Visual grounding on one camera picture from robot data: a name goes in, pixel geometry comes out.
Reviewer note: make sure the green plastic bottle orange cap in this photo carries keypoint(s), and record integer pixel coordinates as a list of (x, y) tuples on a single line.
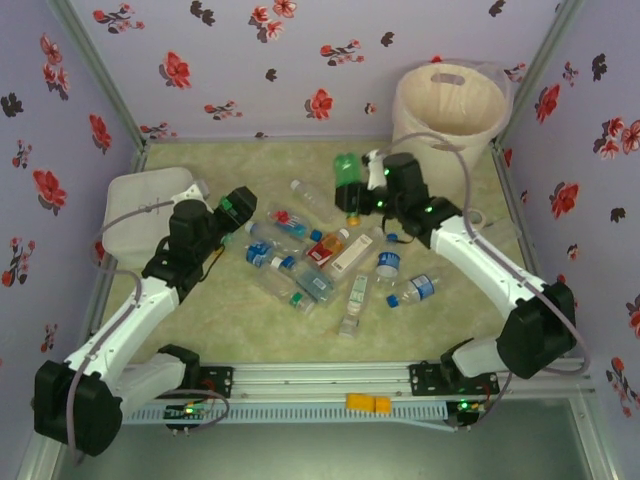
[(345, 170)]

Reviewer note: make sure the blue label bottle white cap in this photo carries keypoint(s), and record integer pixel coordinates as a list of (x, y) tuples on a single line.
[(257, 254)]

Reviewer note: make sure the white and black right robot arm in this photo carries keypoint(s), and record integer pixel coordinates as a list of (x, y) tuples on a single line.
[(480, 260)]

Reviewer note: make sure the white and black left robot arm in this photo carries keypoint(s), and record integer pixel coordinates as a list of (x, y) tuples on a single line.
[(125, 325)]

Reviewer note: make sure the white square lidded container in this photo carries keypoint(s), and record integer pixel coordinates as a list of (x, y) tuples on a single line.
[(140, 190)]

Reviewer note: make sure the clear crushed bottle white cap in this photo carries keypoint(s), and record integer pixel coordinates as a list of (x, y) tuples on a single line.
[(262, 232)]

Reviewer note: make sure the crushed blue label bottle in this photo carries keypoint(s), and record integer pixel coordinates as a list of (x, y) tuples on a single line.
[(387, 260)]

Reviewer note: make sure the beige tape roll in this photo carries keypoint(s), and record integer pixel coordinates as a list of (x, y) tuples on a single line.
[(481, 219)]

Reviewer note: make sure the white label clear bottle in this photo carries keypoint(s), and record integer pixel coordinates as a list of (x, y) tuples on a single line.
[(352, 252)]

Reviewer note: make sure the plain clear bottle white cap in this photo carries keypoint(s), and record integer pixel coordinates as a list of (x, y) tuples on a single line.
[(315, 197)]

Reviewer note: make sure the clear bottle red flower label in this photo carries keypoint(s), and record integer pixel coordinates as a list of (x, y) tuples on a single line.
[(287, 217)]

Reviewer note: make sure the red label bottle white cap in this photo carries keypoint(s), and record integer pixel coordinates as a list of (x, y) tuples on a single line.
[(322, 247)]

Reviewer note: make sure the green and white label bottle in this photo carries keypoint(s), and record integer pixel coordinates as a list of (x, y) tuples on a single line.
[(356, 295)]

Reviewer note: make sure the clear bottle green cap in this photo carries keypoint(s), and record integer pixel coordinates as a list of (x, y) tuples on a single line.
[(297, 298)]

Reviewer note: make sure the teal label bottle blue cap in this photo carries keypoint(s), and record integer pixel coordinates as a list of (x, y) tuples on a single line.
[(315, 284)]

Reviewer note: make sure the beige waste basket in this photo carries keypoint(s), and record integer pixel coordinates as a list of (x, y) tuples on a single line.
[(502, 80)]

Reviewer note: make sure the small yellow block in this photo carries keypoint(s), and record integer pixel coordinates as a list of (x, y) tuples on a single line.
[(383, 404)]

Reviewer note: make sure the large yellow block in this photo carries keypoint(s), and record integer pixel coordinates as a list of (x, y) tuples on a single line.
[(360, 402)]

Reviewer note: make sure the aluminium frame post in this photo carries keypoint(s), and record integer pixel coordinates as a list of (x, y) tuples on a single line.
[(540, 65), (100, 75)]

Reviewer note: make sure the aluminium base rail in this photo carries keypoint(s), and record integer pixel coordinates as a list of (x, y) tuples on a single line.
[(320, 380)]

